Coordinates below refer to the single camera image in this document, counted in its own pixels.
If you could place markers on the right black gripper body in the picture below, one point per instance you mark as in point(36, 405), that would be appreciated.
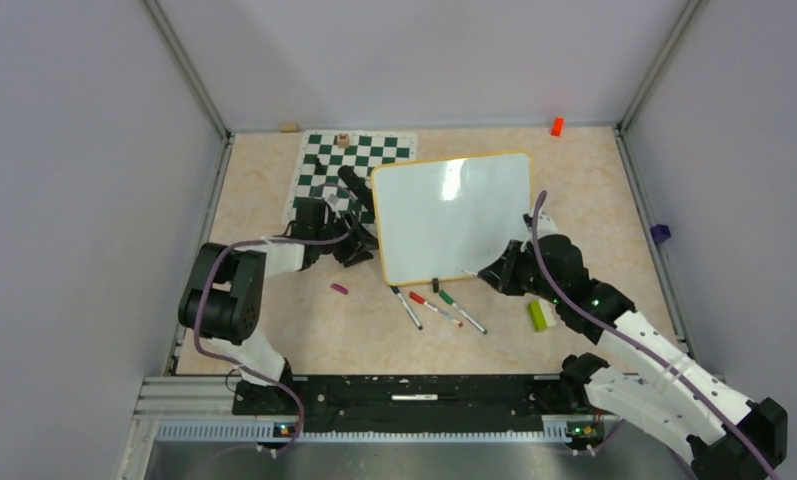
point(527, 278)

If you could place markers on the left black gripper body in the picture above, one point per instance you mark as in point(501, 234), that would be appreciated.
point(337, 227)

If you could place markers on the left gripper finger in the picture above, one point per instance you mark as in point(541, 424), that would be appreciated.
point(354, 255)
point(362, 239)

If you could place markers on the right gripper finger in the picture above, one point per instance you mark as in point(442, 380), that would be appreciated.
point(498, 276)
point(512, 252)

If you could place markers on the purple marker cap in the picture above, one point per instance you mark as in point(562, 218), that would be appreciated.
point(339, 288)

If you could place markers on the yellow framed whiteboard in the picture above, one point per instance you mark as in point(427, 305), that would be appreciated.
point(437, 217)

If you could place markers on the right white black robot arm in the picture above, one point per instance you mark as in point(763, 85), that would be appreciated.
point(719, 432)

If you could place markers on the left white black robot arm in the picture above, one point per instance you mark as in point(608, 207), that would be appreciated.
point(222, 300)

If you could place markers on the blue whiteboard marker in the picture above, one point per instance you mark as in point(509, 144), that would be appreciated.
point(407, 308)

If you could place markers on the green whiteboard marker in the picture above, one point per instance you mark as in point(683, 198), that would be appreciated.
point(462, 311)

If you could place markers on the red whiteboard marker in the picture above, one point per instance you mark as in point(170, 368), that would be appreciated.
point(439, 311)

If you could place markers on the green white toy brick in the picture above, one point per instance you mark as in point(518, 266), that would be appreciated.
point(541, 319)

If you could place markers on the green white chessboard mat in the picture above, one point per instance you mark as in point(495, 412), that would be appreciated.
point(323, 152)

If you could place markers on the orange red block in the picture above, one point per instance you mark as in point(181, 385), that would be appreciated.
point(557, 126)

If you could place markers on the purple block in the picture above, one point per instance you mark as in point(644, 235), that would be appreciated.
point(660, 233)

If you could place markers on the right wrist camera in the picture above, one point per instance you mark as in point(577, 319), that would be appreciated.
point(542, 226)

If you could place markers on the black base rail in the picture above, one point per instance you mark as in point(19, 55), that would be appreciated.
point(415, 404)

